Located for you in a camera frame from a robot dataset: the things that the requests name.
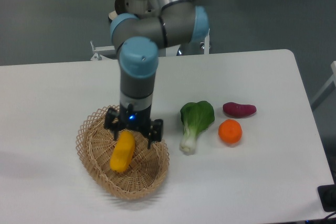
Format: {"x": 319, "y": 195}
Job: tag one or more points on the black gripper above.
{"x": 130, "y": 119}

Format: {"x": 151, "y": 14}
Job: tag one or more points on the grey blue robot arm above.
{"x": 139, "y": 31}

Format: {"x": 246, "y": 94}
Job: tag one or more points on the woven wicker basket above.
{"x": 145, "y": 173}

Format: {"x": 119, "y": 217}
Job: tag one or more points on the green bok choy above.
{"x": 196, "y": 117}

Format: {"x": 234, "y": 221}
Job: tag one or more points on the orange tangerine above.
{"x": 230, "y": 131}

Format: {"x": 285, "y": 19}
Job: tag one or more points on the purple sweet potato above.
{"x": 236, "y": 110}

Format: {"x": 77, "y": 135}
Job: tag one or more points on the black device at table edge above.
{"x": 327, "y": 197}

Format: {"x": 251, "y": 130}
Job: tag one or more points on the white metal base frame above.
{"x": 194, "y": 48}

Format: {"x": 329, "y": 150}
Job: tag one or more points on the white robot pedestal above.
{"x": 140, "y": 8}

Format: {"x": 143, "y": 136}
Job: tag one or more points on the white frame at right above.
{"x": 327, "y": 88}

